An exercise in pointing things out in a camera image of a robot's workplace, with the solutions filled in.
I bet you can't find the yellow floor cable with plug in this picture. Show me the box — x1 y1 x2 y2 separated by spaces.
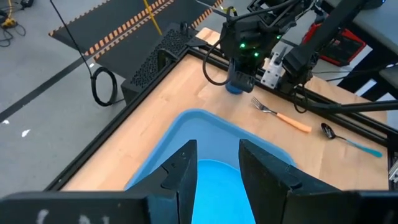
0 0 18 29

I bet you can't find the red tool case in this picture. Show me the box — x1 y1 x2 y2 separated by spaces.
302 22 367 67

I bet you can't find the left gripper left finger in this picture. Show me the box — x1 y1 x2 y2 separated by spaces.
125 139 199 224

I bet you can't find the black mat with hazard stripes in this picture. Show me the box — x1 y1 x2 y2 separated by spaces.
49 0 224 80

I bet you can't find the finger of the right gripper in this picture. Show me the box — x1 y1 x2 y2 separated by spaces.
234 70 256 93
228 58 238 86

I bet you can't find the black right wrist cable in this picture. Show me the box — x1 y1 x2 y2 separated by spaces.
202 30 233 86

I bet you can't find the blue plastic tray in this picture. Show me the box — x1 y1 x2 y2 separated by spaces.
124 108 296 191

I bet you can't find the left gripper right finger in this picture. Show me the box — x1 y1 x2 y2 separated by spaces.
238 139 341 224

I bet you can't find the fork with orange handle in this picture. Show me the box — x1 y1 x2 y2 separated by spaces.
251 96 313 134

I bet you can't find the black hanging cable with coil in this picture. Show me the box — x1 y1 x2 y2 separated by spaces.
49 0 125 108

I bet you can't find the grey desk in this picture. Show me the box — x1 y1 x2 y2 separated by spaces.
323 0 398 55

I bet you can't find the yellow hanging cable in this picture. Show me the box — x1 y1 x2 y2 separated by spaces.
142 0 164 36

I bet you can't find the black perforated computer case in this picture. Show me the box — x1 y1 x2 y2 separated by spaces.
120 21 200 106

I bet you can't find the blue crinkled foil bag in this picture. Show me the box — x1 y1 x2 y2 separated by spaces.
225 81 245 95

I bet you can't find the spoon with blue handle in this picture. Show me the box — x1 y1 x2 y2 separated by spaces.
320 122 384 159

